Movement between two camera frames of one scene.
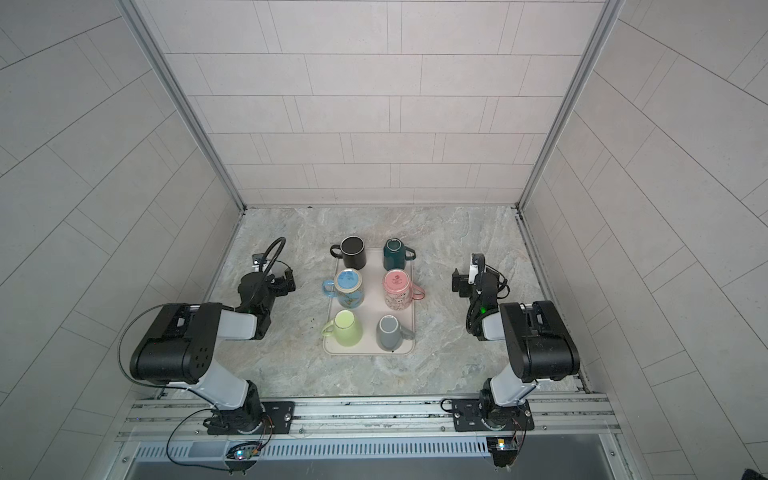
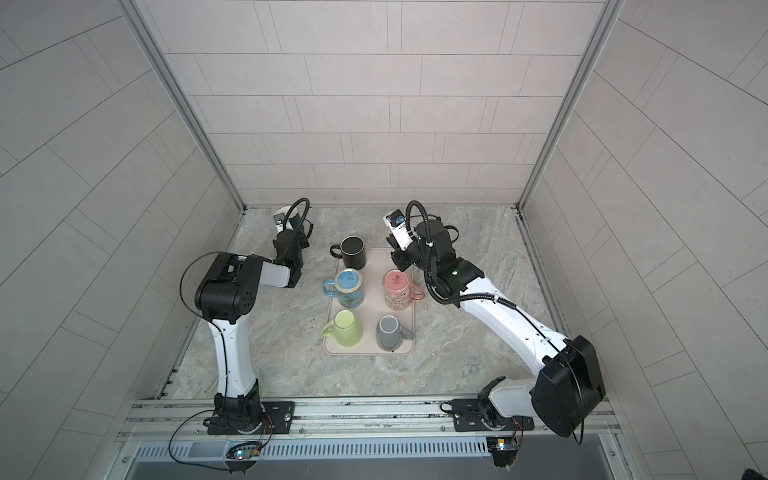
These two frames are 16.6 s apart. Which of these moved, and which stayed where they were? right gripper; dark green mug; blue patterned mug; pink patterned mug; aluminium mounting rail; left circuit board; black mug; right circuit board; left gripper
Moved: left gripper; right gripper; dark green mug
Stayed: aluminium mounting rail; pink patterned mug; black mug; blue patterned mug; right circuit board; left circuit board
